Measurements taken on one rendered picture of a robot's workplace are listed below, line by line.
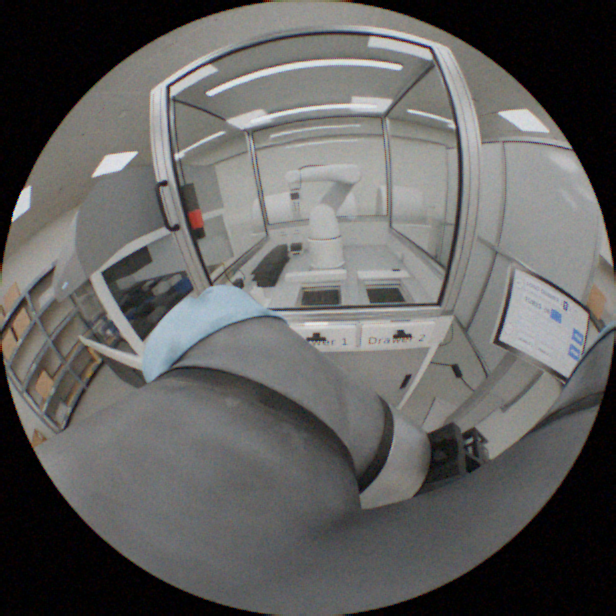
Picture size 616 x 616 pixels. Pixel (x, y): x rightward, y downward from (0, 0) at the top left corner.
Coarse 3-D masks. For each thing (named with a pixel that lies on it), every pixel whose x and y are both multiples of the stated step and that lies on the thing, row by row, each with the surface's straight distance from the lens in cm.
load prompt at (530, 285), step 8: (528, 280) 85; (528, 288) 84; (536, 288) 86; (544, 288) 88; (544, 296) 88; (552, 296) 90; (560, 296) 93; (552, 304) 90; (560, 304) 93; (568, 304) 96; (568, 312) 96
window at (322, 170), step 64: (256, 64) 70; (320, 64) 65; (384, 64) 69; (192, 128) 70; (256, 128) 58; (320, 128) 54; (384, 128) 56; (448, 128) 66; (192, 192) 66; (256, 192) 55; (320, 192) 51; (384, 192) 53; (448, 192) 62; (256, 256) 59; (320, 256) 54; (384, 256) 57; (448, 256) 66
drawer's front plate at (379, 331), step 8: (368, 328) 66; (376, 328) 67; (384, 328) 68; (392, 328) 69; (400, 328) 70; (408, 328) 71; (416, 328) 72; (424, 328) 74; (432, 328) 76; (368, 336) 69; (376, 336) 70; (384, 336) 71; (392, 336) 72; (416, 336) 76; (368, 344) 72; (376, 344) 73; (384, 344) 74; (392, 344) 75; (400, 344) 76; (408, 344) 78; (416, 344) 80
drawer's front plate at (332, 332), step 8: (296, 328) 67; (304, 328) 66; (312, 328) 65; (320, 328) 65; (328, 328) 65; (336, 328) 65; (344, 328) 65; (352, 328) 65; (304, 336) 69; (320, 336) 68; (328, 336) 68; (336, 336) 68; (344, 336) 68; (352, 336) 68; (312, 344) 71; (320, 344) 71; (336, 344) 71; (352, 344) 71
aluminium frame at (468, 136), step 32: (288, 32) 77; (320, 32) 78; (352, 32) 79; (384, 32) 81; (192, 64) 86; (448, 64) 82; (160, 96) 89; (160, 128) 80; (160, 160) 76; (480, 160) 69; (160, 192) 75; (480, 192) 68; (192, 256) 70; (448, 288) 70; (288, 320) 66; (320, 320) 64; (352, 320) 65
